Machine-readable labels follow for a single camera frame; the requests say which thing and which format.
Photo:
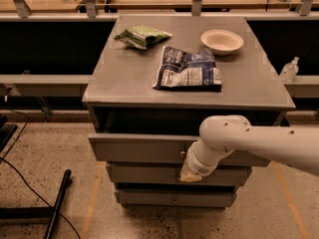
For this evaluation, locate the grey drawer cabinet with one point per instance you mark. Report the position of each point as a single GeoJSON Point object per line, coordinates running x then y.
{"type": "Point", "coordinates": [121, 97]}

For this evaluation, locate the grey top drawer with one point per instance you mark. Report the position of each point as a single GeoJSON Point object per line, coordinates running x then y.
{"type": "Point", "coordinates": [147, 148]}

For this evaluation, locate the blue snack bag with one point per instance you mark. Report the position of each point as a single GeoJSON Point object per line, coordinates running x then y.
{"type": "Point", "coordinates": [184, 71]}

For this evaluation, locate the grey middle drawer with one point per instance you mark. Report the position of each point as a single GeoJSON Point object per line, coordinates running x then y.
{"type": "Point", "coordinates": [169, 173]}

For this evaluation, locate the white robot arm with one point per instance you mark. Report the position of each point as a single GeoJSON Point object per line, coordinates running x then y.
{"type": "Point", "coordinates": [221, 136]}

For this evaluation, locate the black pole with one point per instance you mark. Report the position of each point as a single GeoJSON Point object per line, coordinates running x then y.
{"type": "Point", "coordinates": [66, 181]}

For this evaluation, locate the clear sanitizer bottle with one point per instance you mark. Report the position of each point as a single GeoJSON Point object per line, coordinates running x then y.
{"type": "Point", "coordinates": [290, 71]}

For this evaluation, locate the grey drawer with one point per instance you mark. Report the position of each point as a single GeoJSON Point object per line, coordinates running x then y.
{"type": "Point", "coordinates": [169, 173]}
{"type": "Point", "coordinates": [147, 148]}
{"type": "Point", "coordinates": [170, 198]}

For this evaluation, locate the grey bottom drawer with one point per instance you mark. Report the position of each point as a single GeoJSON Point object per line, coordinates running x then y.
{"type": "Point", "coordinates": [170, 198]}

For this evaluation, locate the white paper bowl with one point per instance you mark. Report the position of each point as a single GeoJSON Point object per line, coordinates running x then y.
{"type": "Point", "coordinates": [221, 42]}

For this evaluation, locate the green chip bag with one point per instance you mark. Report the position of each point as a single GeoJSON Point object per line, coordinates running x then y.
{"type": "Point", "coordinates": [142, 36]}

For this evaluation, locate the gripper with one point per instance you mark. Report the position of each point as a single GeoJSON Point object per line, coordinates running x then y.
{"type": "Point", "coordinates": [195, 165]}

